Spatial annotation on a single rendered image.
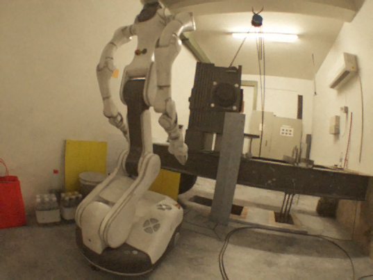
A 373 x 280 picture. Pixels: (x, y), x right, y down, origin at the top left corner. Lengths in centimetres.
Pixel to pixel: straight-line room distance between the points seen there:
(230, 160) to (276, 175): 47
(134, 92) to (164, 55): 30
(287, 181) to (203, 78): 133
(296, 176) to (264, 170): 32
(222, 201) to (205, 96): 105
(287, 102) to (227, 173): 389
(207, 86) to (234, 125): 52
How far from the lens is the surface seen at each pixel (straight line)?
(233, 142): 158
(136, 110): 95
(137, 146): 101
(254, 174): 173
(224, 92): 173
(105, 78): 106
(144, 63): 98
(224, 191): 164
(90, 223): 88
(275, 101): 518
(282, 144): 479
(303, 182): 179
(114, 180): 103
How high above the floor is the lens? 78
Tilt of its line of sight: 1 degrees down
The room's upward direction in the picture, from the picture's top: 8 degrees clockwise
